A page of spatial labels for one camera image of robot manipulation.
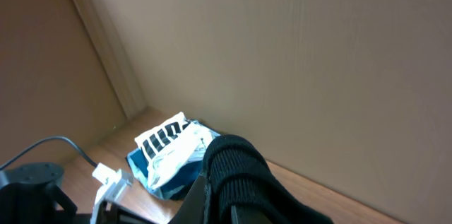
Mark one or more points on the black polo shirt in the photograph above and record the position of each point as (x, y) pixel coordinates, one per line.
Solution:
(236, 186)

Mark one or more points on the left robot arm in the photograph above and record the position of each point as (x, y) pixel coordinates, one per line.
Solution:
(32, 193)

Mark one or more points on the white black striped shirt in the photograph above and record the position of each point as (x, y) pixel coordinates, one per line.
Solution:
(171, 145)

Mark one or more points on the blue folded garment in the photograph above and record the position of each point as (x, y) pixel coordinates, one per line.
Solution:
(176, 188)

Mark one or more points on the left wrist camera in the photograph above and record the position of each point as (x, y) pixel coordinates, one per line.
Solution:
(114, 185)

